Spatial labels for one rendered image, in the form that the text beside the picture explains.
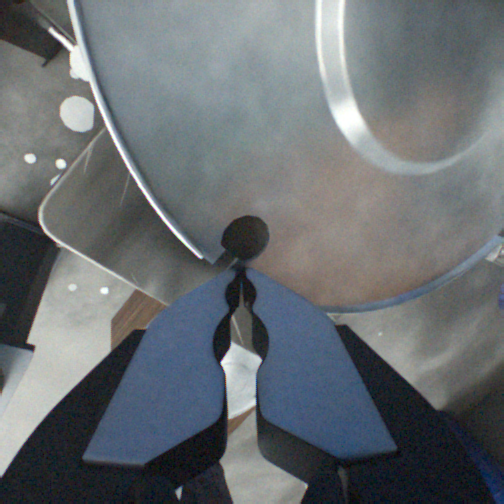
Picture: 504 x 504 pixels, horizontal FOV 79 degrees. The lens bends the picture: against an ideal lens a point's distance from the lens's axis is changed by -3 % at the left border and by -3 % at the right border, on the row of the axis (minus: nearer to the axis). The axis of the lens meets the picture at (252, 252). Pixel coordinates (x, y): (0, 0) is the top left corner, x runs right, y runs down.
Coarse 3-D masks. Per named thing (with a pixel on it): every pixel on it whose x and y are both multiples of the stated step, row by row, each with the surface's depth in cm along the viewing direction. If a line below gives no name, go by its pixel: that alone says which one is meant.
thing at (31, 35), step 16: (0, 0) 31; (16, 0) 35; (0, 16) 34; (16, 16) 38; (32, 16) 42; (0, 32) 37; (16, 32) 41; (32, 32) 46; (48, 32) 52; (32, 48) 51; (48, 48) 59
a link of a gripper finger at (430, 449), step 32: (352, 352) 8; (384, 384) 7; (384, 416) 7; (416, 416) 7; (416, 448) 6; (448, 448) 6; (352, 480) 6; (384, 480) 6; (416, 480) 6; (448, 480) 6; (480, 480) 6
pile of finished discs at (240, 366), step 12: (240, 348) 75; (228, 360) 75; (240, 360) 77; (252, 360) 78; (228, 372) 76; (240, 372) 78; (252, 372) 80; (228, 384) 78; (240, 384) 80; (252, 384) 82; (228, 396) 80; (240, 396) 83; (252, 396) 84; (228, 408) 83; (240, 408) 85
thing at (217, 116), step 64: (128, 0) 9; (192, 0) 9; (256, 0) 10; (320, 0) 11; (384, 0) 11; (448, 0) 12; (128, 64) 10; (192, 64) 10; (256, 64) 11; (320, 64) 12; (384, 64) 12; (448, 64) 13; (128, 128) 10; (192, 128) 11; (256, 128) 12; (320, 128) 13; (384, 128) 13; (448, 128) 14; (192, 192) 12; (256, 192) 13; (320, 192) 14; (384, 192) 16; (448, 192) 17; (256, 256) 15; (320, 256) 16; (384, 256) 18; (448, 256) 20
